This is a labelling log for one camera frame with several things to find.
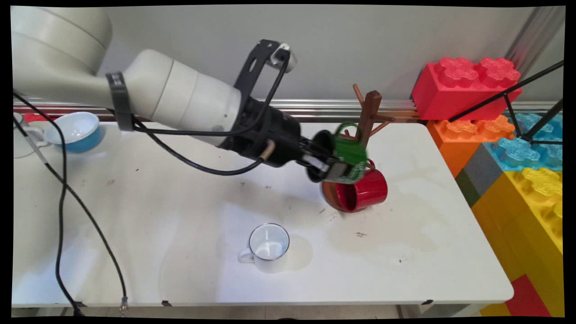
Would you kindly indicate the short yellow toy brick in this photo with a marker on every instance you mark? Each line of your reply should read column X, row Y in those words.
column 540, row 180

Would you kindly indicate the plain white mug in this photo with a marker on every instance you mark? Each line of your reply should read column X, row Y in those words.
column 22, row 144

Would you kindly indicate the big orange toy brick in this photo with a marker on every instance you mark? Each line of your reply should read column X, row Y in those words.
column 450, row 148

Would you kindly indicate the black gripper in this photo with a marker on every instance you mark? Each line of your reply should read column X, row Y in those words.
column 270, row 135

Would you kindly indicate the flat red base block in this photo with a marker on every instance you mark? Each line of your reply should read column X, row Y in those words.
column 526, row 297

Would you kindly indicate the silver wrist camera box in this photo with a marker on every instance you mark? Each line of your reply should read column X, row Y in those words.
column 290, row 60

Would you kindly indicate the large yellow base block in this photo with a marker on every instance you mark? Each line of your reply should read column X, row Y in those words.
column 499, row 243

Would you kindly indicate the blue bowl white inside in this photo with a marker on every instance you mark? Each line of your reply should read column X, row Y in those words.
column 76, row 130

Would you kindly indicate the white enamel mug dark rim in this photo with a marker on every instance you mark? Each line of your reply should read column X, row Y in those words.
column 270, row 247

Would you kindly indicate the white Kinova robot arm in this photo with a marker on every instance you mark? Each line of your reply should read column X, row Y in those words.
column 180, row 94

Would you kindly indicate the black table edge clip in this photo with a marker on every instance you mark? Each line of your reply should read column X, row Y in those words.
column 80, row 304
column 427, row 301
column 167, row 303

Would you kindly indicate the dark green toy brick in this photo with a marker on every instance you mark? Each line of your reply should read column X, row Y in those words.
column 467, row 189

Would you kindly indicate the big light blue toy brick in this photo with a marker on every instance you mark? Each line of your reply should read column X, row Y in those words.
column 513, row 153

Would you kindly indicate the small red block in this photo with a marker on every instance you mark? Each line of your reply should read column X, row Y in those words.
column 36, row 118

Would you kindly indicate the long yellow toy brick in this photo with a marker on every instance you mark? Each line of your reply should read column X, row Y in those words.
column 558, row 220

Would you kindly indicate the slanted aluminium profile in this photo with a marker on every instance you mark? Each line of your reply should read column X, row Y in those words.
column 533, row 33

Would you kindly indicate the green mug white lettering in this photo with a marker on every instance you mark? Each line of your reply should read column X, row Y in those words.
column 351, row 153

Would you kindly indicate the big red toy brick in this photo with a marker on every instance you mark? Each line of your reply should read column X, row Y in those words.
column 450, row 94

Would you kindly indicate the red mug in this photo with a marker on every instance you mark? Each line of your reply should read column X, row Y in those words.
column 371, row 189

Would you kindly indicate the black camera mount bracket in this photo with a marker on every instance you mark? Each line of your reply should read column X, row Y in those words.
column 252, row 67

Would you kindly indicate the horizontal aluminium rail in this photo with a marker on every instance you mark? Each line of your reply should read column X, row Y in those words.
column 324, row 108

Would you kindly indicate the brown wooden mug tree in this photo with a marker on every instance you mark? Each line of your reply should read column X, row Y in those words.
column 372, row 105

